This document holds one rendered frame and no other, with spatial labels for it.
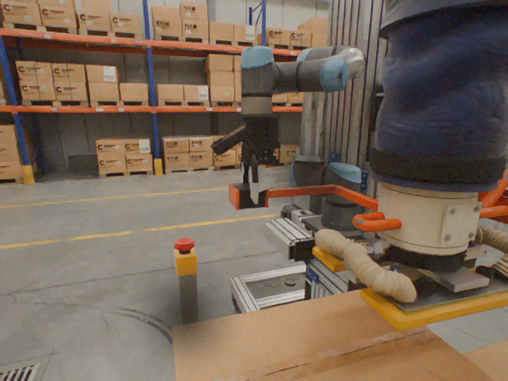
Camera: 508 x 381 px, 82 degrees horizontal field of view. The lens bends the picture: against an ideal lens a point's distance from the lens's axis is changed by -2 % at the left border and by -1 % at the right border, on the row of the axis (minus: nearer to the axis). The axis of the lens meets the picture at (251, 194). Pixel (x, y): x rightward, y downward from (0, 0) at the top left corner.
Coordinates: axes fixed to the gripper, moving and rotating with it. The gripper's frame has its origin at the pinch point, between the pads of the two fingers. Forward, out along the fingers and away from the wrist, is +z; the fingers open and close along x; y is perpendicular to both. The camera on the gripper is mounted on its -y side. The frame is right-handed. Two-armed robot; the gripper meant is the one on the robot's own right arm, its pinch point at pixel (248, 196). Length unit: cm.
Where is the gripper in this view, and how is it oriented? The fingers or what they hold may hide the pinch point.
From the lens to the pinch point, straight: 76.9
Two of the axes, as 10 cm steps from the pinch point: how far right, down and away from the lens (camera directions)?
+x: -2.8, -2.5, 9.2
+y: 9.6, -0.7, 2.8
